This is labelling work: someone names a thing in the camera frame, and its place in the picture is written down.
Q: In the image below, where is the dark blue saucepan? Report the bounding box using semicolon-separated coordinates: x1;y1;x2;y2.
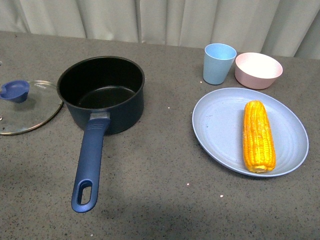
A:
57;56;145;213

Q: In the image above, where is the pink plastic bowl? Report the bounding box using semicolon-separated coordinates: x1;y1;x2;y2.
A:
235;52;283;90

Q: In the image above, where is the white curtain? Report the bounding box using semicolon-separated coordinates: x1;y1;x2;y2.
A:
0;0;320;59

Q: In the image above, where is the light blue plastic cup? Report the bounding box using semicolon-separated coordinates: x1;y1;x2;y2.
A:
203;43;237;85

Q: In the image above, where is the glass lid with blue knob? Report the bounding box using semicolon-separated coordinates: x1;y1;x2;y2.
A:
0;80;63;136

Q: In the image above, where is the light blue plastic plate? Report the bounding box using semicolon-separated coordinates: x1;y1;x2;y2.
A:
192;87;309;178

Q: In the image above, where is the yellow corn cob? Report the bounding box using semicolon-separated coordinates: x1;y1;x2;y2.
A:
242;100;277;174

